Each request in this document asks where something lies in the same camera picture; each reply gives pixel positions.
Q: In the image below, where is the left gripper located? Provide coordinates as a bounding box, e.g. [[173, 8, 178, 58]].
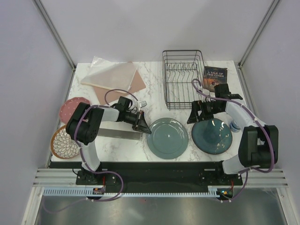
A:
[[123, 111, 151, 135]]

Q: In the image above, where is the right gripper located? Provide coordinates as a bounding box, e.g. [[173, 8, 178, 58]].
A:
[[187, 99, 223, 124]]

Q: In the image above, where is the dark blue glazed plate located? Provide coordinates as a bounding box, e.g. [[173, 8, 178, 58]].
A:
[[191, 118, 233, 155]]

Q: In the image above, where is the grey-green ceramic plate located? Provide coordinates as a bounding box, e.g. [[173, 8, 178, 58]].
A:
[[147, 118, 188, 160]]

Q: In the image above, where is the pink polka dot plate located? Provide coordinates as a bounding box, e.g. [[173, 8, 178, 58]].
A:
[[59, 97, 90, 124]]

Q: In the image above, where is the orange flower pattern plate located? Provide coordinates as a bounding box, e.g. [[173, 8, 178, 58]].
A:
[[50, 125, 80, 159]]

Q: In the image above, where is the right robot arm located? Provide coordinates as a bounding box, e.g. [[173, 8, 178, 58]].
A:
[[132, 83, 278, 185]]

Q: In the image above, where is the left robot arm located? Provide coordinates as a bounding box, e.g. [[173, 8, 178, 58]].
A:
[[66, 97, 151, 184]]

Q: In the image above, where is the Canon manual in plastic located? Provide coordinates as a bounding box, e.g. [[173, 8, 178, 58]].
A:
[[97, 106, 143, 141]]

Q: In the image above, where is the blue white ceramic cup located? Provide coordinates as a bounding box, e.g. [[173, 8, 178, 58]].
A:
[[229, 120, 240, 133]]

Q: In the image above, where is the pink cutting mat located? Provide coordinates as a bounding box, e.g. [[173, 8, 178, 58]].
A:
[[92, 70, 147, 105]]

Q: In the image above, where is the Tale of Two Cities book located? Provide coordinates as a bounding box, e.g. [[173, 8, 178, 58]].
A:
[[202, 66, 228, 92]]

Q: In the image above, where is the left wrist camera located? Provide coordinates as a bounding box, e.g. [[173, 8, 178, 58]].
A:
[[138, 100, 147, 109]]

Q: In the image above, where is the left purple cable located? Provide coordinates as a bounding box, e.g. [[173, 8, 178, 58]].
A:
[[43, 88, 143, 213]]

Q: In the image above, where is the purple cable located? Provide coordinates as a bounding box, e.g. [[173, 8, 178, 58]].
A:
[[43, 88, 143, 213], [191, 78, 275, 203]]

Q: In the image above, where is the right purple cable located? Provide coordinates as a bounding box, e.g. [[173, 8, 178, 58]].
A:
[[191, 78, 275, 203]]

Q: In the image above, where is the black wire dish rack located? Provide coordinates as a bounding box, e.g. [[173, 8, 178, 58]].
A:
[[162, 50, 205, 110]]

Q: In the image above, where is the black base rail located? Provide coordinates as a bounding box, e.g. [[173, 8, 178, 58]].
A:
[[51, 162, 243, 192]]

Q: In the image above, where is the white slotted cable duct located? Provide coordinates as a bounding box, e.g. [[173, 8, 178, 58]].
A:
[[43, 187, 233, 197]]

